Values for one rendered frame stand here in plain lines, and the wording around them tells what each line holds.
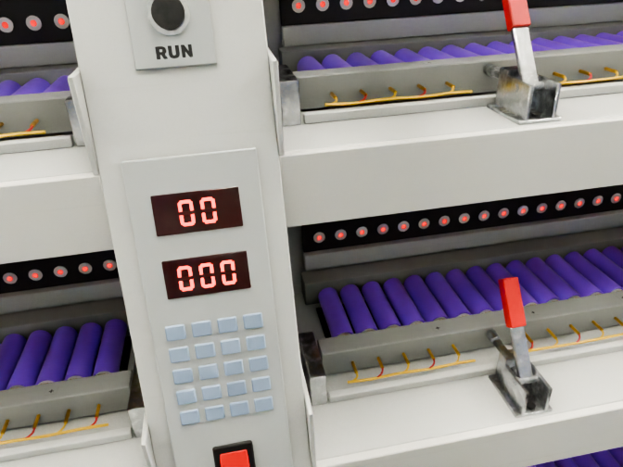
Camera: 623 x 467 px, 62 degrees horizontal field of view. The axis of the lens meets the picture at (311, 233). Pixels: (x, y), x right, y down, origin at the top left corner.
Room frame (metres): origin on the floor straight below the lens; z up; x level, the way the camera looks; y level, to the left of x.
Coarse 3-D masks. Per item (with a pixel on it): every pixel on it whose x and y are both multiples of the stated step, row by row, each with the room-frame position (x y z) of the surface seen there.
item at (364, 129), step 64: (320, 0) 0.46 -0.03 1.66; (384, 0) 0.47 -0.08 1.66; (448, 0) 0.48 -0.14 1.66; (512, 0) 0.34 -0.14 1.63; (576, 0) 0.50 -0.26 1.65; (320, 64) 0.41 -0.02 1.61; (384, 64) 0.38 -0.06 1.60; (448, 64) 0.37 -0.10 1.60; (512, 64) 0.37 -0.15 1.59; (576, 64) 0.38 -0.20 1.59; (320, 128) 0.32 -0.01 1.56; (384, 128) 0.32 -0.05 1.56; (448, 128) 0.31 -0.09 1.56; (512, 128) 0.31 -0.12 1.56; (576, 128) 0.31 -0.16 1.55; (320, 192) 0.29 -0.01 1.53; (384, 192) 0.30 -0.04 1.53; (448, 192) 0.31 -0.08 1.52; (512, 192) 0.31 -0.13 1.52
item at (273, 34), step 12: (264, 0) 0.48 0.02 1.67; (276, 0) 0.48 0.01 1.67; (264, 12) 0.48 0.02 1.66; (276, 12) 0.48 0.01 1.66; (276, 24) 0.48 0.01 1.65; (576, 24) 0.53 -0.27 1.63; (276, 36) 0.48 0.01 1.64; (420, 36) 0.50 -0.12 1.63; (276, 48) 0.48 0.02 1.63; (288, 228) 0.48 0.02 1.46; (300, 228) 0.48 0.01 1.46; (288, 240) 0.48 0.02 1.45; (300, 240) 0.48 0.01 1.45; (300, 252) 0.48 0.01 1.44; (432, 252) 0.50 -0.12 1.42; (300, 264) 0.48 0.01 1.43; (348, 264) 0.49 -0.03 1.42; (300, 276) 0.48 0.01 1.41; (300, 288) 0.48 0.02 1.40; (96, 300) 0.45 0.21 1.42; (12, 312) 0.44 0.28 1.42
